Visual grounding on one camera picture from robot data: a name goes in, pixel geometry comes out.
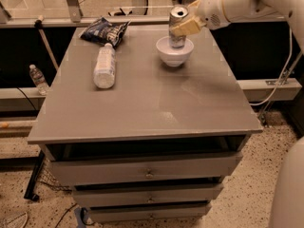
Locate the bottom grey drawer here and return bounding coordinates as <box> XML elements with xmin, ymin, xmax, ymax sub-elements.
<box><xmin>88</xmin><ymin>203</ymin><xmax>211</xmax><ymax>223</ymax></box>

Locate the wooden stick handle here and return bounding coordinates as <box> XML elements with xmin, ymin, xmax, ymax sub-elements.
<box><xmin>34</xmin><ymin>15</ymin><xmax>59</xmax><ymax>70</ymax></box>

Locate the blue chip bag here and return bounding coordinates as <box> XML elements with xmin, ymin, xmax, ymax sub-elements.
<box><xmin>79</xmin><ymin>17</ymin><xmax>130</xmax><ymax>48</ymax></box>

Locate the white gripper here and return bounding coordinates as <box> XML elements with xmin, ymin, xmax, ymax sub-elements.
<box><xmin>170</xmin><ymin>0</ymin><xmax>230</xmax><ymax>36</ymax></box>

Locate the wire mesh object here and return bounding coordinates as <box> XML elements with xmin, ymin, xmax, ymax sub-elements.
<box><xmin>0</xmin><ymin>212</ymin><xmax>29</xmax><ymax>228</ymax></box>

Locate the white bowl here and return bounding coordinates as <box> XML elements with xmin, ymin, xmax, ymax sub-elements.
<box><xmin>156</xmin><ymin>36</ymin><xmax>194</xmax><ymax>67</ymax></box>

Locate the middle grey drawer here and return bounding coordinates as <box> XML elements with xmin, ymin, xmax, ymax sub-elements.
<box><xmin>73</xmin><ymin>183</ymin><xmax>223</xmax><ymax>208</ymax></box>

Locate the redbull can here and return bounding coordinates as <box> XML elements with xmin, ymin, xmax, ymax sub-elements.
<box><xmin>169</xmin><ymin>5</ymin><xmax>188</xmax><ymax>48</ymax></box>

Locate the small standing water bottle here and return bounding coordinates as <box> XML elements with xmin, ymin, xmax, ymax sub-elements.
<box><xmin>29</xmin><ymin>65</ymin><xmax>49</xmax><ymax>96</ymax></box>

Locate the top grey drawer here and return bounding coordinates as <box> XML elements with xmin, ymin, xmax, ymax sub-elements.
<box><xmin>50</xmin><ymin>152</ymin><xmax>242</xmax><ymax>186</ymax></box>

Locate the white cable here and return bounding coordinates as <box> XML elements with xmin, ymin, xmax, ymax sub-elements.
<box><xmin>249</xmin><ymin>27</ymin><xmax>293</xmax><ymax>106</ymax></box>

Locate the grey drawer cabinet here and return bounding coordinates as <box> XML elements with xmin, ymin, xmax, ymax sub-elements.
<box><xmin>28</xmin><ymin>26</ymin><xmax>260</xmax><ymax>212</ymax></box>

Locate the lying clear plastic bottle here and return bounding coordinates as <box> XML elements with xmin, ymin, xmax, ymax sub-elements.
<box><xmin>93</xmin><ymin>43</ymin><xmax>115</xmax><ymax>89</ymax></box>

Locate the grey drawer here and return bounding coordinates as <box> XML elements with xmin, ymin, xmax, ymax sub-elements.
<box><xmin>73</xmin><ymin>183</ymin><xmax>223</xmax><ymax>208</ymax></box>
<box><xmin>88</xmin><ymin>203</ymin><xmax>211</xmax><ymax>223</ymax></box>
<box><xmin>50</xmin><ymin>152</ymin><xmax>242</xmax><ymax>186</ymax></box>

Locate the black metal leg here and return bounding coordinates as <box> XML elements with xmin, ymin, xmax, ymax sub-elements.
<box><xmin>24</xmin><ymin>151</ymin><xmax>45</xmax><ymax>202</ymax></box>

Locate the black floor cable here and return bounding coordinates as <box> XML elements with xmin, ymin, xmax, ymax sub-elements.
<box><xmin>15</xmin><ymin>86</ymin><xmax>39</xmax><ymax>112</ymax></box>

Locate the grey metal rail frame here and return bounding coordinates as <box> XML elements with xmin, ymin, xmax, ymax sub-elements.
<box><xmin>1</xmin><ymin>0</ymin><xmax>286</xmax><ymax>25</ymax></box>

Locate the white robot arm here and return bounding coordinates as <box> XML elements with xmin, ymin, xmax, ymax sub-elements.
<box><xmin>169</xmin><ymin>0</ymin><xmax>304</xmax><ymax>228</ymax></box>

